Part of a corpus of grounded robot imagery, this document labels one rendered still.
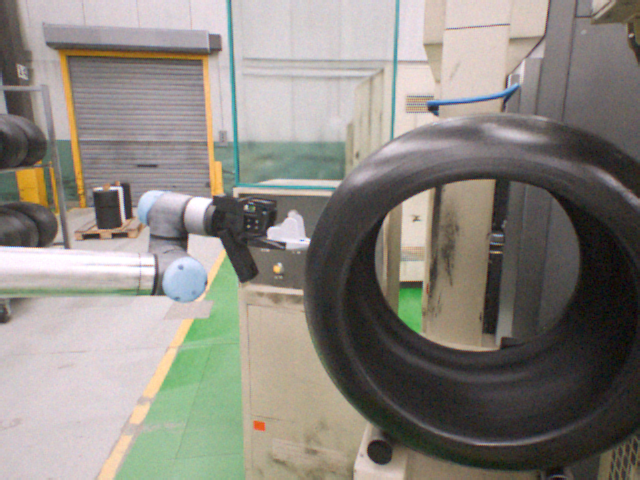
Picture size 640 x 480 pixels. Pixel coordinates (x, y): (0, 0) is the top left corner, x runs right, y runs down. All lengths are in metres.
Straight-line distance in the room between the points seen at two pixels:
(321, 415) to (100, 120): 9.24
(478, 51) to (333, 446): 1.38
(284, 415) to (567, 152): 1.41
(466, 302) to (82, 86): 9.91
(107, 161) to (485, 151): 9.96
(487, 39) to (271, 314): 1.09
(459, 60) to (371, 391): 0.69
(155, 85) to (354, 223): 9.55
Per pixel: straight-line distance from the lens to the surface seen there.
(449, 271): 1.07
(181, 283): 0.78
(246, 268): 0.86
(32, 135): 4.93
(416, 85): 4.19
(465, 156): 0.64
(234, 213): 0.85
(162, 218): 0.91
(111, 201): 7.06
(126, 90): 10.26
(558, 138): 0.67
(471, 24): 1.06
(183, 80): 10.00
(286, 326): 1.61
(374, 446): 0.84
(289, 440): 1.84
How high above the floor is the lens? 1.43
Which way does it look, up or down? 13 degrees down
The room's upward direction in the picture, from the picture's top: straight up
